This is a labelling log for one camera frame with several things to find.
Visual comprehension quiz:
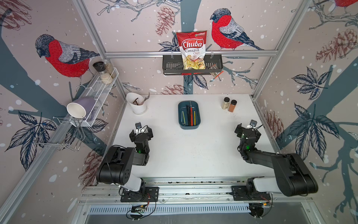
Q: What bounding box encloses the short black hex key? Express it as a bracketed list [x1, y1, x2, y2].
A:
[186, 105, 191, 126]

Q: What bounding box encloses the red hex key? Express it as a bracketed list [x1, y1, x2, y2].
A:
[189, 102, 194, 126]

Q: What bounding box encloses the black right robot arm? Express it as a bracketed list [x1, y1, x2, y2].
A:
[235, 124, 318, 200]

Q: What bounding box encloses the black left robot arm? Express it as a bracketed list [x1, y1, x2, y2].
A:
[96, 123, 153, 194]

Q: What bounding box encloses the teal plastic storage box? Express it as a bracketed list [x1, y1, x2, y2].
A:
[178, 101, 201, 130]

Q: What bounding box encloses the white utensil cup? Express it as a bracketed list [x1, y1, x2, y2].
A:
[126, 92, 147, 115]

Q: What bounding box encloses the orange spice bottle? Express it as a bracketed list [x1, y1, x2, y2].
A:
[228, 100, 237, 113]

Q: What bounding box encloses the pale spice bottle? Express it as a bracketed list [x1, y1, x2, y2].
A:
[222, 97, 230, 110]

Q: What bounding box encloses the purple white cup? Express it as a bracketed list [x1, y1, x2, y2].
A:
[66, 97, 96, 119]

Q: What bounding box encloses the black lid spice jar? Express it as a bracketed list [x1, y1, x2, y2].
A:
[92, 61, 107, 74]

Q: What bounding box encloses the Chuba cassava chips bag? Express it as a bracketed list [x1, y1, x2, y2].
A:
[176, 31, 207, 70]

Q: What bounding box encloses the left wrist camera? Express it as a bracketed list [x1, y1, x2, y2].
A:
[135, 122, 148, 134]

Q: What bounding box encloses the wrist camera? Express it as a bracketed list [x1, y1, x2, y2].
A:
[246, 119, 258, 129]
[135, 122, 148, 134]

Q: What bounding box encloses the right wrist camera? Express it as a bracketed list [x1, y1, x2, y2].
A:
[246, 119, 258, 129]

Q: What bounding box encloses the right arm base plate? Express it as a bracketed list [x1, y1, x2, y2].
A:
[229, 185, 271, 201]

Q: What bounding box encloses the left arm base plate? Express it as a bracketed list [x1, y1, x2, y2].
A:
[119, 187, 159, 203]

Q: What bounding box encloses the white wire wall shelf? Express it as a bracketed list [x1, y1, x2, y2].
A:
[71, 68, 119, 127]

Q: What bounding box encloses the red handled brush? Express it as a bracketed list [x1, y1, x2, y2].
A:
[210, 71, 223, 82]

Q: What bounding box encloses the black wire wall basket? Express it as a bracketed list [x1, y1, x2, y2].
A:
[162, 55, 223, 75]

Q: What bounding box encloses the metal wire cup rack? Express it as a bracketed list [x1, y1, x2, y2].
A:
[32, 116, 86, 152]

